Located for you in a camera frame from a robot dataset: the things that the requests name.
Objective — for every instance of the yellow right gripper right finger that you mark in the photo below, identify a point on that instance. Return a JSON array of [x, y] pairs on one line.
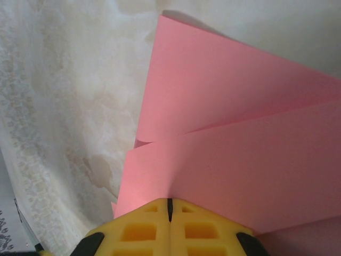
[[178, 234]]

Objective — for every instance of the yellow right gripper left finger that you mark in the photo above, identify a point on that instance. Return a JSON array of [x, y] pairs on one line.
[[160, 234]]

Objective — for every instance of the pink square paper sheet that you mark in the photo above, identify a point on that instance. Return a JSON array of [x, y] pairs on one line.
[[226, 93]]

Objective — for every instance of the aluminium side rail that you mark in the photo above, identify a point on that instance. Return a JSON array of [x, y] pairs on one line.
[[29, 229]]

